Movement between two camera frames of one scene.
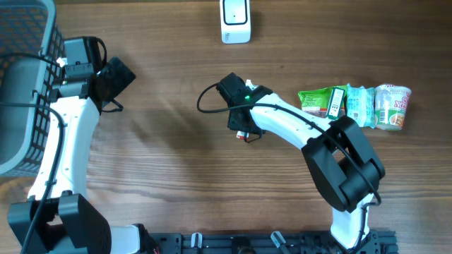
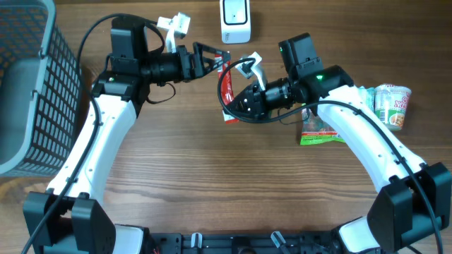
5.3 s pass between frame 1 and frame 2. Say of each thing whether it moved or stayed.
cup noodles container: stayed
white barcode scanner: stayed
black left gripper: moved
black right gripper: moved
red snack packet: moved
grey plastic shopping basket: stayed
